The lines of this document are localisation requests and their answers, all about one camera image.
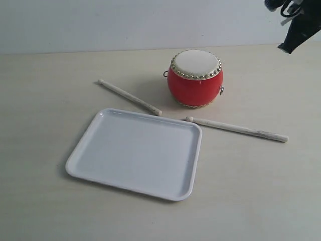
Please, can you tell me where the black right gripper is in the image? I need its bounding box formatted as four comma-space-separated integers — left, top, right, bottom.
278, 1, 320, 54

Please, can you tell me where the small red drum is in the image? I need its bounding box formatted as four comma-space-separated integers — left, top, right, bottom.
163, 50, 224, 108

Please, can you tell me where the white rectangular plastic tray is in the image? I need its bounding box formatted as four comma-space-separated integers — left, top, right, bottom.
65, 108, 202, 201

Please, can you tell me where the white drumstick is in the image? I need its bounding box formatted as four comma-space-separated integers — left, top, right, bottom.
97, 79, 162, 116
184, 116, 289, 143

